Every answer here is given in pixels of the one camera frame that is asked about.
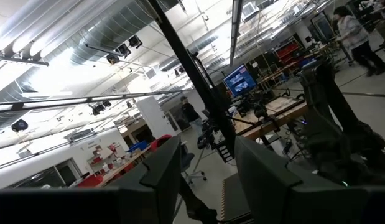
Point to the black ceiling spotlight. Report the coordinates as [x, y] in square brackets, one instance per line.
[135, 41]
[113, 59]
[123, 49]

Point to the dark office chair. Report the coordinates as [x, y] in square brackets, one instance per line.
[187, 158]

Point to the long cluttered workbench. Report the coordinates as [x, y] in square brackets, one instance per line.
[117, 169]

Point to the blue storage bin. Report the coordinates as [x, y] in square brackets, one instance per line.
[138, 146]

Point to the red chair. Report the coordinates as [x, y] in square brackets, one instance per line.
[161, 141]

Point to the lit computer monitor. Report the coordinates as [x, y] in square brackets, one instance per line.
[240, 81]

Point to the black upright frame post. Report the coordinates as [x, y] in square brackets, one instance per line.
[192, 71]

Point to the person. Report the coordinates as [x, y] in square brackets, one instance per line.
[189, 112]
[357, 37]

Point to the red storage bin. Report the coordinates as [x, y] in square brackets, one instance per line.
[90, 181]

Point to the wide silver ventilation duct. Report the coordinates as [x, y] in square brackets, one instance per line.
[102, 28]

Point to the wooden workbench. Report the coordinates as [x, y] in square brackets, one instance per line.
[273, 115]

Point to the red shelving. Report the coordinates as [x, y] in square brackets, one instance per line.
[287, 51]

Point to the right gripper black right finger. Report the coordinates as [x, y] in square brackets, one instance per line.
[263, 186]

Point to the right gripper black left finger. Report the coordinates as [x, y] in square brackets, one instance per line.
[161, 186]

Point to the black bar with light strips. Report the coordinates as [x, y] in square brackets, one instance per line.
[86, 101]

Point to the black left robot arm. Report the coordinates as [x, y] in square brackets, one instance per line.
[329, 124]

